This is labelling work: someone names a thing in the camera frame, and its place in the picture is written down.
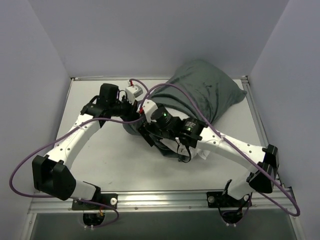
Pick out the aluminium mounting rail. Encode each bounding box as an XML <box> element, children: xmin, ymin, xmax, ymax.
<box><xmin>28</xmin><ymin>190</ymin><xmax>297</xmax><ymax>214</ymax></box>

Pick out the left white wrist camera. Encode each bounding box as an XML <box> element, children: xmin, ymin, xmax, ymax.
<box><xmin>124</xmin><ymin>78</ymin><xmax>143</xmax><ymax>105</ymax></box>

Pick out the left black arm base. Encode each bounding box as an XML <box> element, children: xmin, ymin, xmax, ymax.
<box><xmin>71</xmin><ymin>192</ymin><xmax>118</xmax><ymax>226</ymax></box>

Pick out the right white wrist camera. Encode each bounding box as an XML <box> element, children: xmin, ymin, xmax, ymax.
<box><xmin>139</xmin><ymin>99</ymin><xmax>158</xmax><ymax>123</ymax></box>

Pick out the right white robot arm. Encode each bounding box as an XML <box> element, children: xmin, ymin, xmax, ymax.
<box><xmin>139</xmin><ymin>100</ymin><xmax>279</xmax><ymax>207</ymax></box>

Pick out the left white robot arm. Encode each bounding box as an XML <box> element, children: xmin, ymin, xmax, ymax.
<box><xmin>32</xmin><ymin>83</ymin><xmax>143</xmax><ymax>210</ymax></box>

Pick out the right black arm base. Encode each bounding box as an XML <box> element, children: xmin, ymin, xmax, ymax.
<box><xmin>206</xmin><ymin>179</ymin><xmax>252</xmax><ymax>227</ymax></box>

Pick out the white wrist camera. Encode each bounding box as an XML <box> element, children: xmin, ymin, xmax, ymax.
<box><xmin>124</xmin><ymin>78</ymin><xmax>143</xmax><ymax>105</ymax></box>
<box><xmin>139</xmin><ymin>99</ymin><xmax>158</xmax><ymax>123</ymax></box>

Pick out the white pillow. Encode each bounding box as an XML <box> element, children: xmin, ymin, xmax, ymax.
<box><xmin>160</xmin><ymin>138</ymin><xmax>210</xmax><ymax>160</ymax></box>

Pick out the zebra and green pillowcase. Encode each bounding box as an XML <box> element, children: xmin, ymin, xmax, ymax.
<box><xmin>123</xmin><ymin>59</ymin><xmax>247</xmax><ymax>161</ymax></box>

